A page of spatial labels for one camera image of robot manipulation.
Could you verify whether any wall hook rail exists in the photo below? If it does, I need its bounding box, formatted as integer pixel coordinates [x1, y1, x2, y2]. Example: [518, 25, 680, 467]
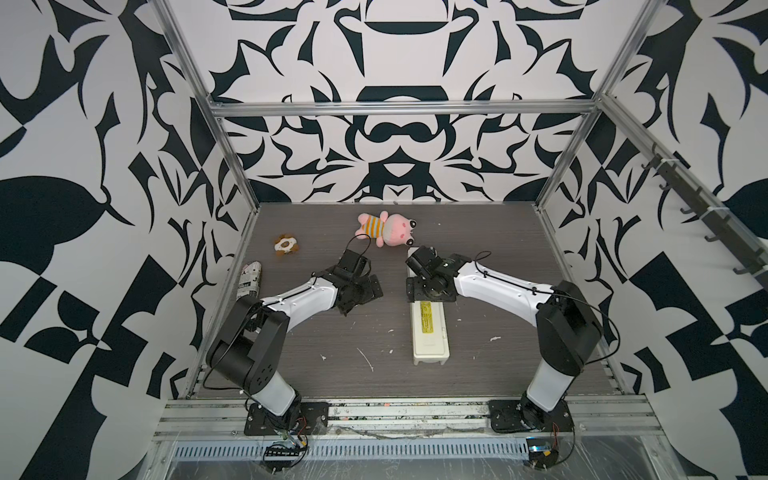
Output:
[640, 143, 767, 290]

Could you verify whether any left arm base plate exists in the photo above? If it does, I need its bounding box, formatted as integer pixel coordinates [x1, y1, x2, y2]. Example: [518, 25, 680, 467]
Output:
[244, 401, 330, 436]

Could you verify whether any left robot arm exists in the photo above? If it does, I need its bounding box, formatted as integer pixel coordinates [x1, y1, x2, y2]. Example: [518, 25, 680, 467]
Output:
[206, 249, 383, 417]

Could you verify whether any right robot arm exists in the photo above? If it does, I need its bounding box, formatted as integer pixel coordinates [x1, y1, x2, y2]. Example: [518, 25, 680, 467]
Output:
[406, 246, 603, 414]

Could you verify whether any circuit board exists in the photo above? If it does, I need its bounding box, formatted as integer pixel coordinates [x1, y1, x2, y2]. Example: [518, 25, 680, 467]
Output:
[525, 437, 559, 471]
[261, 443, 308, 474]

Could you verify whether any black white patterned shoe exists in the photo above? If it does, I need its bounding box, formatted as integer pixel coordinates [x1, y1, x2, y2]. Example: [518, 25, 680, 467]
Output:
[236, 261, 262, 300]

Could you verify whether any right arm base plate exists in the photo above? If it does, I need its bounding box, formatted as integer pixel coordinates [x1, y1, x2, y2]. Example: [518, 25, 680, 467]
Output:
[488, 397, 574, 434]

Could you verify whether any right circuit board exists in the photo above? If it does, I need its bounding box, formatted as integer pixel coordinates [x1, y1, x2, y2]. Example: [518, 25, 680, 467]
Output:
[525, 437, 559, 471]

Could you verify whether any pink plush pig toy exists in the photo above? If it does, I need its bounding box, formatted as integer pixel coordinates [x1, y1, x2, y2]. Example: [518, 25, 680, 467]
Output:
[355, 211, 417, 248]

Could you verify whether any left circuit board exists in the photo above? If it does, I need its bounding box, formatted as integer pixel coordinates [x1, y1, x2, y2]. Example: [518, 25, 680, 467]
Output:
[261, 443, 308, 474]

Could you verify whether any brown white plush toy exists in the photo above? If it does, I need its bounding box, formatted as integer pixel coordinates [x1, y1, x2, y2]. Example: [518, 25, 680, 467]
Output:
[274, 235, 300, 256]

